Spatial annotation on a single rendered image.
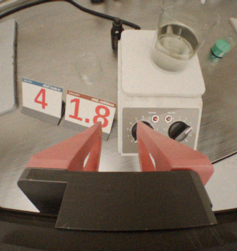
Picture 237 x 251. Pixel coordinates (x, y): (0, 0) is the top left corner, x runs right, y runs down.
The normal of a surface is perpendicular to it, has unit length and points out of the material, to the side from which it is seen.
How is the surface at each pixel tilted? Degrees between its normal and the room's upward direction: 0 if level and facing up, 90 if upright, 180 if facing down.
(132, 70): 0
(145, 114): 30
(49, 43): 0
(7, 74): 0
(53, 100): 40
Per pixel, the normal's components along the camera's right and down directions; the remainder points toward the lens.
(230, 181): 0.00, -0.25
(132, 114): 0.00, 0.26
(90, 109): -0.20, 0.40
